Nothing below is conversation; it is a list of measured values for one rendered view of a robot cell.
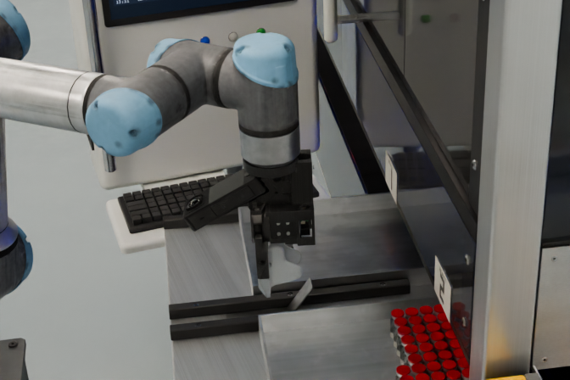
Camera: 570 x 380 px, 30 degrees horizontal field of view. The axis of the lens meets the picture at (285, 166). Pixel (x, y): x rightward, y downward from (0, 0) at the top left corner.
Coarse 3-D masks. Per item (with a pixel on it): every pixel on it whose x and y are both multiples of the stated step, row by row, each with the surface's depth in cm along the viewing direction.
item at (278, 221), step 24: (264, 168) 131; (288, 168) 131; (288, 192) 135; (312, 192) 134; (264, 216) 134; (288, 216) 134; (312, 216) 134; (264, 240) 136; (288, 240) 137; (312, 240) 136
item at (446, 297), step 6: (438, 264) 155; (438, 270) 155; (438, 276) 155; (444, 276) 151; (438, 282) 156; (444, 282) 152; (438, 288) 156; (444, 288) 152; (450, 288) 149; (438, 294) 156; (444, 294) 152; (450, 294) 149; (444, 300) 153; (450, 300) 149; (444, 306) 153; (444, 312) 153
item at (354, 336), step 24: (288, 312) 168; (312, 312) 168; (336, 312) 169; (360, 312) 169; (384, 312) 170; (264, 336) 162; (288, 336) 168; (312, 336) 167; (336, 336) 167; (360, 336) 167; (384, 336) 167; (288, 360) 162; (312, 360) 162; (336, 360) 162; (360, 360) 162; (384, 360) 161
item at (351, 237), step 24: (240, 216) 194; (336, 216) 199; (360, 216) 199; (384, 216) 199; (336, 240) 192; (360, 240) 192; (384, 240) 191; (408, 240) 191; (312, 264) 185; (336, 264) 185; (360, 264) 185; (384, 264) 185; (408, 264) 184; (288, 288) 176
